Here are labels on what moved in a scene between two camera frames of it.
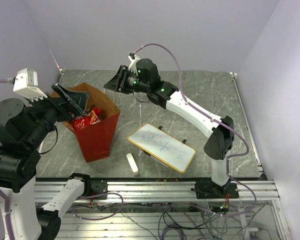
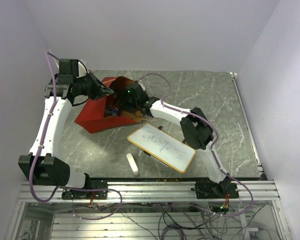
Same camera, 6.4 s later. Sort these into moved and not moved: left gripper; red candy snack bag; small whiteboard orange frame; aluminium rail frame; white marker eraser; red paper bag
Moved: red candy snack bag; red paper bag; left gripper
Not moved: small whiteboard orange frame; aluminium rail frame; white marker eraser
